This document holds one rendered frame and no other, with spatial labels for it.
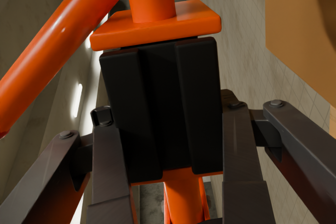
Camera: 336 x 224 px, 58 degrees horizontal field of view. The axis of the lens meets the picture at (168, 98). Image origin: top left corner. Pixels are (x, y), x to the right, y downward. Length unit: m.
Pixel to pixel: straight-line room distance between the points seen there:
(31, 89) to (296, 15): 0.24
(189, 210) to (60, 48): 0.12
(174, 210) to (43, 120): 6.03
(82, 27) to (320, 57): 0.20
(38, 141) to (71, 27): 5.73
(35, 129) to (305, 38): 5.93
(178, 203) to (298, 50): 0.20
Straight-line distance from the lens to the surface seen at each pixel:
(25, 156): 5.80
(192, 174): 0.17
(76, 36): 0.18
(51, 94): 6.67
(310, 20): 0.30
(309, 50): 0.30
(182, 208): 0.20
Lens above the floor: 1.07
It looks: 2 degrees up
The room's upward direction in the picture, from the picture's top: 98 degrees counter-clockwise
